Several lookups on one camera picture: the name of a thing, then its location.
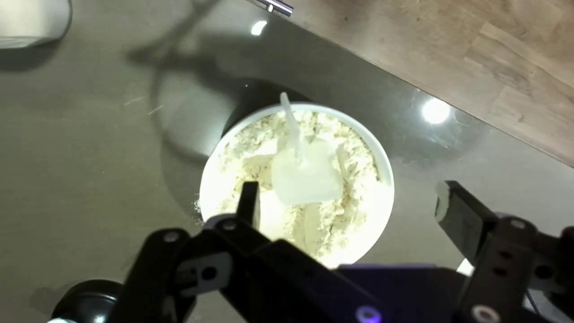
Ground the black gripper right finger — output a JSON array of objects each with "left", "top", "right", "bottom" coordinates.
[{"left": 433, "top": 179, "right": 574, "bottom": 323}]

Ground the clear shaker bottle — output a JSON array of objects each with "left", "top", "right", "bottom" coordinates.
[{"left": 0, "top": 0, "right": 73, "bottom": 51}]

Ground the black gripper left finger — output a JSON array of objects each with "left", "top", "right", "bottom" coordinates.
[{"left": 112, "top": 179, "right": 383, "bottom": 323}]

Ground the black and white scoop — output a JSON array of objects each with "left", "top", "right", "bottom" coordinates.
[{"left": 48, "top": 278, "right": 128, "bottom": 323}]

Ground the white ceramic bowl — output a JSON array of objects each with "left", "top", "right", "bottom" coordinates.
[{"left": 193, "top": 100, "right": 396, "bottom": 270}]

